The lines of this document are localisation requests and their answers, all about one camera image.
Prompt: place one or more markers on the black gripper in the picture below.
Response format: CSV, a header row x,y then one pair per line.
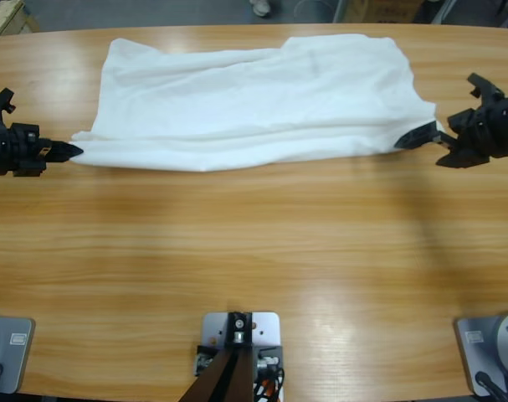
x,y
488,130
13,148

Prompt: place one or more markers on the white T-shirt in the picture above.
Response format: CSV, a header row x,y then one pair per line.
x,y
258,104

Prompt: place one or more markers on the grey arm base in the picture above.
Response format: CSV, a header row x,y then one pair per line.
x,y
475,347
11,356

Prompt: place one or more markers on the grey metal stand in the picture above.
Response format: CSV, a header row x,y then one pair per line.
x,y
442,10

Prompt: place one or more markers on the light wooden pallet stack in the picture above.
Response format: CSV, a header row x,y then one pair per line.
x,y
6,17

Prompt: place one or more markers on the dark brown cardboard box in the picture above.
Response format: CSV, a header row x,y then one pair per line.
x,y
389,8

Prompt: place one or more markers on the dark grey chair base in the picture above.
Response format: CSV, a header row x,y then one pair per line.
x,y
506,14

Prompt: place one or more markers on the light brown cardboard box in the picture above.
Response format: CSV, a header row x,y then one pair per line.
x,y
354,10

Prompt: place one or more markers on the white sneaker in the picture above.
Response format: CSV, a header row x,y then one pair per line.
x,y
260,6

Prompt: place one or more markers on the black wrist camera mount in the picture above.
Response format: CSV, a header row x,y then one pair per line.
x,y
485,86
0,102

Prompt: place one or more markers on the white mount block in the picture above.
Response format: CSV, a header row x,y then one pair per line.
x,y
266,331

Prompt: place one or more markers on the dark post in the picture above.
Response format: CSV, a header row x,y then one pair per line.
x,y
230,377

